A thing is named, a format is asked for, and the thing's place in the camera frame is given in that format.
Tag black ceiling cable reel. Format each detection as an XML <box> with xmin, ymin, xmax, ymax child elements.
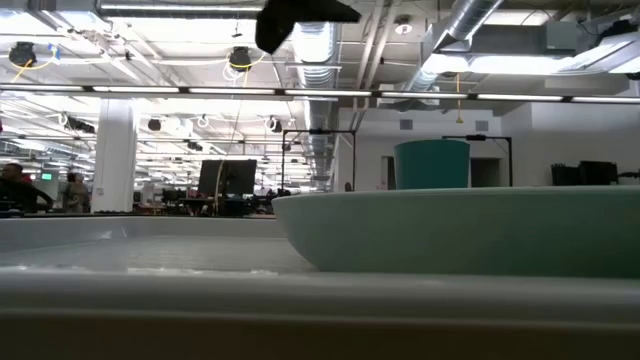
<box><xmin>228</xmin><ymin>45</ymin><xmax>253</xmax><ymax>72</ymax></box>
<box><xmin>8</xmin><ymin>41</ymin><xmax>38</xmax><ymax>68</ymax></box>

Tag black equipment stack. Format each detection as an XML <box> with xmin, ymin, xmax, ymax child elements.
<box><xmin>550</xmin><ymin>160</ymin><xmax>640</xmax><ymax>187</ymax></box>

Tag black computer monitor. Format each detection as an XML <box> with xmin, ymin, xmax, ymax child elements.
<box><xmin>197</xmin><ymin>159</ymin><xmax>258</xmax><ymax>197</ymax></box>

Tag grey plastic tray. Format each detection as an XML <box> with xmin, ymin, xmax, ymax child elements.
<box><xmin>0</xmin><ymin>215</ymin><xmax>640</xmax><ymax>326</ymax></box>

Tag black rig frame stand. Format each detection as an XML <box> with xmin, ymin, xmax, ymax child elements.
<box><xmin>281</xmin><ymin>128</ymin><xmax>357</xmax><ymax>194</ymax></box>
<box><xmin>442</xmin><ymin>134</ymin><xmax>514</xmax><ymax>188</ymax></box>

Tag ribbed silver air duct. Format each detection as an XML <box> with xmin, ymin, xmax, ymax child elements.
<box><xmin>292</xmin><ymin>22</ymin><xmax>341</xmax><ymax>191</ymax></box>

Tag dark green cup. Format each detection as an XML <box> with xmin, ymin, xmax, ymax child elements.
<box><xmin>393</xmin><ymin>139</ymin><xmax>471</xmax><ymax>191</ymax></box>

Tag long ceiling light strip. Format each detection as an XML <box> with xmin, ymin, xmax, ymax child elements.
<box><xmin>0</xmin><ymin>83</ymin><xmax>640</xmax><ymax>105</ymax></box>

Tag smooth silver air duct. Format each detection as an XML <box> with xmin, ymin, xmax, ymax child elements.
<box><xmin>399</xmin><ymin>0</ymin><xmax>506</xmax><ymax>94</ymax></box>

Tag white building column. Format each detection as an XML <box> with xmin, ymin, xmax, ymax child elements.
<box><xmin>90</xmin><ymin>98</ymin><xmax>139</xmax><ymax>214</ymax></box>

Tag person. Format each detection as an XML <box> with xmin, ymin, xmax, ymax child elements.
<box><xmin>0</xmin><ymin>162</ymin><xmax>54</xmax><ymax>215</ymax></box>
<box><xmin>62</xmin><ymin>172</ymin><xmax>92</xmax><ymax>215</ymax></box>

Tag mint green plate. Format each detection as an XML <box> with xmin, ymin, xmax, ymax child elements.
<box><xmin>272</xmin><ymin>185</ymin><xmax>640</xmax><ymax>280</ymax></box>

